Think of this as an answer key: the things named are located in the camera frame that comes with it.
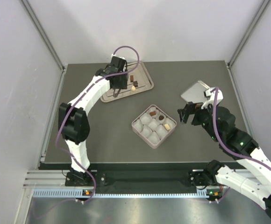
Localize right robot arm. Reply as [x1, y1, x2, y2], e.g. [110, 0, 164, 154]
[178, 102, 271, 219]

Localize silver metal tray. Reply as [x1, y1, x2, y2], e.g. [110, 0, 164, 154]
[100, 61, 154, 103]

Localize purple cable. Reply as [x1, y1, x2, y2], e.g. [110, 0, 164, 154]
[56, 45, 140, 203]
[210, 87, 271, 203]

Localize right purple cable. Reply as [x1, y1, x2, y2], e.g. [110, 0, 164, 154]
[210, 87, 271, 203]

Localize white chocolate cube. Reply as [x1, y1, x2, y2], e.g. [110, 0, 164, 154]
[164, 124, 170, 130]

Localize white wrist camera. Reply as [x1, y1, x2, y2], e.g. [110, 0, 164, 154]
[111, 54, 126, 60]
[201, 87, 224, 109]

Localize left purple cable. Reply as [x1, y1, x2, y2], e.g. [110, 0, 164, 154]
[56, 45, 140, 203]

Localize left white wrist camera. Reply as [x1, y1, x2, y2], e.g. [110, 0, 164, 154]
[111, 54, 126, 60]

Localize pink square tin box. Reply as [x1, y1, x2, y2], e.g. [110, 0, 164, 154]
[131, 105, 177, 149]

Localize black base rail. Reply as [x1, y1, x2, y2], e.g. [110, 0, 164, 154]
[65, 163, 214, 194]

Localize white cable duct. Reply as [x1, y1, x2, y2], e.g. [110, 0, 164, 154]
[32, 189, 222, 199]

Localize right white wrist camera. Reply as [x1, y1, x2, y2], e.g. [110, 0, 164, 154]
[201, 87, 224, 109]

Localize silver tin lid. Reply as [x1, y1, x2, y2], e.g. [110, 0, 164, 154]
[180, 80, 210, 103]

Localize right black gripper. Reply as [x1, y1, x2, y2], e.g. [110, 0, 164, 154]
[178, 99, 220, 141]

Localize metal tongs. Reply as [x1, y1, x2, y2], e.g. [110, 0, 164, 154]
[113, 89, 121, 98]

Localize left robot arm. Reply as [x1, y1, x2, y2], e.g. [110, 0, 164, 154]
[57, 55, 128, 185]

